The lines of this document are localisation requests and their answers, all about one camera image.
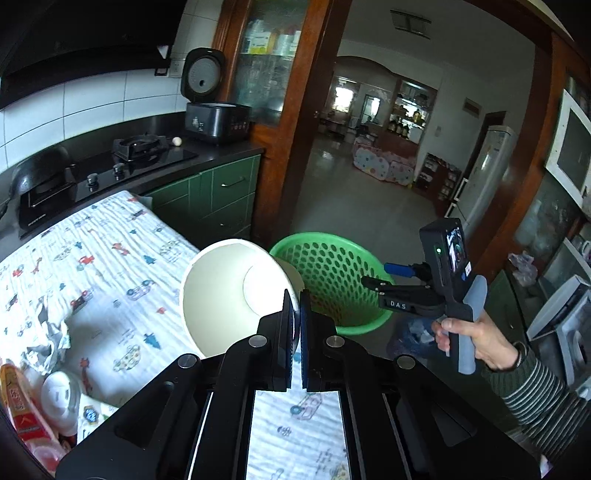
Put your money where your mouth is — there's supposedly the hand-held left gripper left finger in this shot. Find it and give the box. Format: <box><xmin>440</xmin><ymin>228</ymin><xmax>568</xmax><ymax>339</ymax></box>
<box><xmin>55</xmin><ymin>290</ymin><xmax>296</xmax><ymax>480</ymax></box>

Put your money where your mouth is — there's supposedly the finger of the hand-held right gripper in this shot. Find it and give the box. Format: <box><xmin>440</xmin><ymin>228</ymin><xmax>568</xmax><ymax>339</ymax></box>
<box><xmin>383</xmin><ymin>261</ymin><xmax>431</xmax><ymax>280</ymax></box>
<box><xmin>361</xmin><ymin>275</ymin><xmax>435</xmax><ymax>302</ymax></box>

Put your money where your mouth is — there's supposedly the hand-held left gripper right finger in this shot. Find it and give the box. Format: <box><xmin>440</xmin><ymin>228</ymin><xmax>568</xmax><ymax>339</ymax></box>
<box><xmin>299</xmin><ymin>289</ymin><xmax>542</xmax><ymax>480</ymax></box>

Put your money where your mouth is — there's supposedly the green plastic basket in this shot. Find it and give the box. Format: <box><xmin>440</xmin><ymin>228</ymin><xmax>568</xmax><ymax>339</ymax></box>
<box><xmin>269</xmin><ymin>232</ymin><xmax>395</xmax><ymax>337</ymax></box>

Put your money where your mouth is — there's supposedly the white paper cup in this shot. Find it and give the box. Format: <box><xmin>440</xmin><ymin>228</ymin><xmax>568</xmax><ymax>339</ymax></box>
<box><xmin>180</xmin><ymin>239</ymin><xmax>305</xmax><ymax>358</ymax></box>

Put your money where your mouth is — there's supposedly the white plastic cup lid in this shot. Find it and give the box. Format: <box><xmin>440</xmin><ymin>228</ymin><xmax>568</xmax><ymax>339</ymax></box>
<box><xmin>41</xmin><ymin>371</ymin><xmax>84</xmax><ymax>437</ymax></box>

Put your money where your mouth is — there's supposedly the person's right forearm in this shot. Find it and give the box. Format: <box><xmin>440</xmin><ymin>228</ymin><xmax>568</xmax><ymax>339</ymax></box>
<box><xmin>480</xmin><ymin>344</ymin><xmax>591</xmax><ymax>467</ymax></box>

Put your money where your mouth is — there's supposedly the person's right hand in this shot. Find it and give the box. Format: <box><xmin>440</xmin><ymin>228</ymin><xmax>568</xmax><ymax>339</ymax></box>
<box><xmin>431</xmin><ymin>316</ymin><xmax>527</xmax><ymax>373</ymax></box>

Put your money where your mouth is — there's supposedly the blue plastic bag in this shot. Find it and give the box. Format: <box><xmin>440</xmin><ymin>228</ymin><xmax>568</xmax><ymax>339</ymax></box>
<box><xmin>387</xmin><ymin>318</ymin><xmax>444</xmax><ymax>361</ymax></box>

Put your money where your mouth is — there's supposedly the clear plastic bag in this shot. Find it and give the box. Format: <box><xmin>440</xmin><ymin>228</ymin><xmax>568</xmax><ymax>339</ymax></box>
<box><xmin>508</xmin><ymin>253</ymin><xmax>539</xmax><ymax>287</ymax></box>

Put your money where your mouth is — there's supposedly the low brown shelf rack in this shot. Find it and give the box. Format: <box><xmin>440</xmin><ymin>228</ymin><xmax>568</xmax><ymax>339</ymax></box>
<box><xmin>413</xmin><ymin>153</ymin><xmax>462</xmax><ymax>204</ymax></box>

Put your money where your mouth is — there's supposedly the silver refrigerator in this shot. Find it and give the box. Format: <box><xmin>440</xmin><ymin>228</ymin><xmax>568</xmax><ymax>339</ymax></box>
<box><xmin>455</xmin><ymin>126</ymin><xmax>517</xmax><ymax>232</ymax></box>

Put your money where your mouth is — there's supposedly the pink spotted play tent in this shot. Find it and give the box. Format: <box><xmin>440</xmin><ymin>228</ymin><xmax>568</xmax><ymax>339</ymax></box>
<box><xmin>353</xmin><ymin>144</ymin><xmax>416</xmax><ymax>185</ymax></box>

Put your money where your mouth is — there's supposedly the green kitchen cabinet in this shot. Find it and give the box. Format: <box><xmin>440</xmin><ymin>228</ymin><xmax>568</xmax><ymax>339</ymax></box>
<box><xmin>139</xmin><ymin>154</ymin><xmax>262</xmax><ymax>241</ymax></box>

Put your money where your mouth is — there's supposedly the glass display shelf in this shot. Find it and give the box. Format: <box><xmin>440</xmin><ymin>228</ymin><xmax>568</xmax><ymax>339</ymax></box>
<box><xmin>390</xmin><ymin>78</ymin><xmax>437</xmax><ymax>144</ymax></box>

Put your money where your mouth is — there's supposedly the white framed microwave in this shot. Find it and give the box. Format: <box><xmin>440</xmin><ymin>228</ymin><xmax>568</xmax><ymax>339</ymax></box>
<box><xmin>545</xmin><ymin>90</ymin><xmax>591</xmax><ymax>208</ymax></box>

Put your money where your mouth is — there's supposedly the printed blanket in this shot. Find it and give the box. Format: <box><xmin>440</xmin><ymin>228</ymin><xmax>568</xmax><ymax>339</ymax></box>
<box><xmin>0</xmin><ymin>190</ymin><xmax>352</xmax><ymax>480</ymax></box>

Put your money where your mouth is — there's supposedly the black rice cooker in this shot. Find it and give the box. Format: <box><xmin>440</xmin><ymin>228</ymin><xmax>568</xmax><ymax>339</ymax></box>
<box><xmin>179</xmin><ymin>47</ymin><xmax>252</xmax><ymax>147</ymax></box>

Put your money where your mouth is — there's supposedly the small white packet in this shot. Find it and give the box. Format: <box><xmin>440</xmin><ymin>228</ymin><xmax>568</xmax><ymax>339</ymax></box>
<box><xmin>76</xmin><ymin>397</ymin><xmax>118</xmax><ymax>444</ymax></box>

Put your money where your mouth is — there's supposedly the black gas stove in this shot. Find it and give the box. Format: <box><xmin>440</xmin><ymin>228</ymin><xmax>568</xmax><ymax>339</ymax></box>
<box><xmin>69</xmin><ymin>133</ymin><xmax>199</xmax><ymax>204</ymax></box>

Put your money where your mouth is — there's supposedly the ceiling vent panel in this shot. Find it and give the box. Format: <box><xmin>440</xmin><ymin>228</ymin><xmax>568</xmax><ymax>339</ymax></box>
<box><xmin>390</xmin><ymin>9</ymin><xmax>435</xmax><ymax>38</ymax></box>

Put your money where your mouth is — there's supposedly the wooden glass door cabinet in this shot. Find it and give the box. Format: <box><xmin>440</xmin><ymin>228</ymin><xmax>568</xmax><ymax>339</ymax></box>
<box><xmin>210</xmin><ymin>0</ymin><xmax>333</xmax><ymax>241</ymax></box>

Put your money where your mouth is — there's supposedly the crumpled paper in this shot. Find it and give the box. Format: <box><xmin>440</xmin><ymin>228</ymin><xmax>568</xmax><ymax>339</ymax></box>
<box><xmin>21</xmin><ymin>295</ymin><xmax>72</xmax><ymax>374</ymax></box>

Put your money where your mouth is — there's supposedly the black induction cooker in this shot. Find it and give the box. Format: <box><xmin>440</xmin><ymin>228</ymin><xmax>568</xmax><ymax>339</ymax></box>
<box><xmin>18</xmin><ymin>178</ymin><xmax>77</xmax><ymax>238</ymax></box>

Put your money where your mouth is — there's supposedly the red snack packet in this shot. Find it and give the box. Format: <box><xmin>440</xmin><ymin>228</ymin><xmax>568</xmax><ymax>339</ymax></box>
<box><xmin>0</xmin><ymin>364</ymin><xmax>65</xmax><ymax>476</ymax></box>

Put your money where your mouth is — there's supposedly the black wok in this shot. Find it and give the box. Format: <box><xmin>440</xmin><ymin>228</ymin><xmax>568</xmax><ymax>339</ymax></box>
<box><xmin>9</xmin><ymin>147</ymin><xmax>75</xmax><ymax>195</ymax></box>

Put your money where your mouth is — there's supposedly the black range hood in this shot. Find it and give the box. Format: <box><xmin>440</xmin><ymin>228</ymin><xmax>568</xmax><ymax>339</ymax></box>
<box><xmin>0</xmin><ymin>0</ymin><xmax>185</xmax><ymax>109</ymax></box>

